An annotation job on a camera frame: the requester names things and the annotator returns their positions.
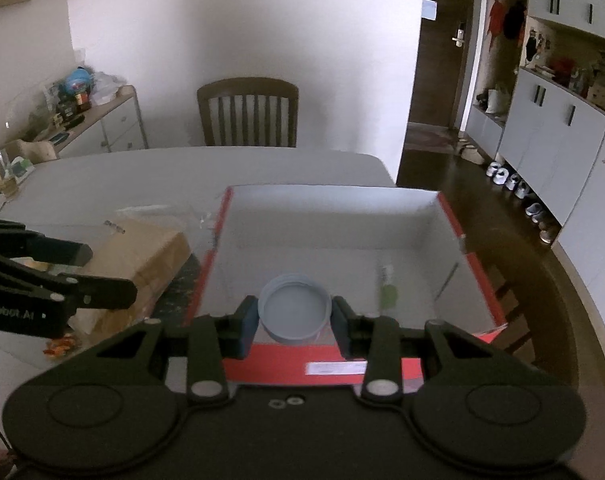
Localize clear plastic bag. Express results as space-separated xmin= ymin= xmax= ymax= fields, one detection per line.
xmin=101 ymin=202 xmax=219 ymax=243

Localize green tube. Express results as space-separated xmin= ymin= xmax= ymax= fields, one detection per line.
xmin=377 ymin=264 xmax=399 ymax=311

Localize white tote bag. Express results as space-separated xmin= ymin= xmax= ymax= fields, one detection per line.
xmin=485 ymin=87 xmax=511 ymax=116

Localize white plastic bag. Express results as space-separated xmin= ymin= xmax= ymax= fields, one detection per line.
xmin=90 ymin=71 xmax=129 ymax=106

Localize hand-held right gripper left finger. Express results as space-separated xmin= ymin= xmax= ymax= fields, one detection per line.
xmin=52 ymin=296 xmax=259 ymax=405

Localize grey shoes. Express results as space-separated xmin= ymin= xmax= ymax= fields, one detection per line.
xmin=525 ymin=201 xmax=561 ymax=245

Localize brown paper package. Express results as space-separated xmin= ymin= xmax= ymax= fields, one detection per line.
xmin=75 ymin=217 xmax=192 ymax=333

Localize doormat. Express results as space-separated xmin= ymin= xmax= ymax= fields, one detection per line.
xmin=406 ymin=124 xmax=464 ymax=155

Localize beige slippers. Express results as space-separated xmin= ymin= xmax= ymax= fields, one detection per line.
xmin=455 ymin=139 xmax=486 ymax=165

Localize white drawer sideboard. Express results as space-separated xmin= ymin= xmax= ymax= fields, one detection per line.
xmin=12 ymin=85 xmax=148 ymax=161

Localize red cardboard box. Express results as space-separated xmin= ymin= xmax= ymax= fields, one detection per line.
xmin=182 ymin=185 xmax=508 ymax=396

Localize grey round lid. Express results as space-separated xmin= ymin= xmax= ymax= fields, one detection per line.
xmin=259 ymin=273 xmax=332 ymax=345

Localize black hanging garment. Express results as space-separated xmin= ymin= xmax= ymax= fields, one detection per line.
xmin=502 ymin=2 xmax=526 ymax=41

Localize white shoes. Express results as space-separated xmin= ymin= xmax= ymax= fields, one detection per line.
xmin=485 ymin=161 xmax=533 ymax=200

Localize dark wooden door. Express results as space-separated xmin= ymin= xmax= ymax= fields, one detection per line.
xmin=407 ymin=0 xmax=477 ymax=130

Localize orange snack wrapper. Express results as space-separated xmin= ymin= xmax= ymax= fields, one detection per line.
xmin=41 ymin=334 xmax=81 ymax=359

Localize glass jar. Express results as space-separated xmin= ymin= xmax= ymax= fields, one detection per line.
xmin=0 ymin=149 xmax=17 ymax=197

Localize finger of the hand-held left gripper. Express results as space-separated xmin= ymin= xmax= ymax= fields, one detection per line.
xmin=0 ymin=217 xmax=93 ymax=267
xmin=0 ymin=249 xmax=138 ymax=311

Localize tall white wooden cabinet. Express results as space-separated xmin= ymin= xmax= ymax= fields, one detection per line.
xmin=461 ymin=0 xmax=605 ymax=231

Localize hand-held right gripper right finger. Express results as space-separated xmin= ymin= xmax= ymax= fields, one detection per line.
xmin=331 ymin=296 xmax=538 ymax=405

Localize red hanging garment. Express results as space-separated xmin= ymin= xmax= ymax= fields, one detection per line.
xmin=486 ymin=0 xmax=506 ymax=52

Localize wooden slat-back chair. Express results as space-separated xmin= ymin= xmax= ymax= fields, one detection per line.
xmin=482 ymin=252 xmax=540 ymax=356
xmin=197 ymin=77 xmax=300 ymax=148

